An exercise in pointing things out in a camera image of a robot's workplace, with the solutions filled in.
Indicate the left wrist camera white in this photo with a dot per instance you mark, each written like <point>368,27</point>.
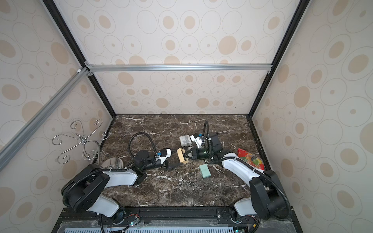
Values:
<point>163,155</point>

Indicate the mint green box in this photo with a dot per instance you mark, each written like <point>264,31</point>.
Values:
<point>204,171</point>

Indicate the horizontal aluminium rail back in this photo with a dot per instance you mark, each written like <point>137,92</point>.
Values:
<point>184,67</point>

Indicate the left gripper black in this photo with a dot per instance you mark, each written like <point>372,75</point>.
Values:
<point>171,167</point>

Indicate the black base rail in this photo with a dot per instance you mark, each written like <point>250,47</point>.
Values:
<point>197,219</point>

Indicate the silver wire jewelry stand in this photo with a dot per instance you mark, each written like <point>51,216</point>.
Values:
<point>91,148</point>

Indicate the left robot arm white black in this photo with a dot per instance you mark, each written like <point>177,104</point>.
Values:
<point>84,192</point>

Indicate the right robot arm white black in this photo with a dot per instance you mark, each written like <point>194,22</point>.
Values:
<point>267,196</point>

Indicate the tan mint box base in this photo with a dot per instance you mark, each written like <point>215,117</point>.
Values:
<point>182,159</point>

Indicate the white gift box grey bow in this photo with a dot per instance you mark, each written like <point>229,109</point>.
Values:
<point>185,141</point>

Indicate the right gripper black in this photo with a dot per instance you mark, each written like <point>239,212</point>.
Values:
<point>193,154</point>

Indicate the red snack bag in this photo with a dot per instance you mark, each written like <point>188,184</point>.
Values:
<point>251,159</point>

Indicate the diagonal aluminium rail left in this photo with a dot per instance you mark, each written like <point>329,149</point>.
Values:
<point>18,141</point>

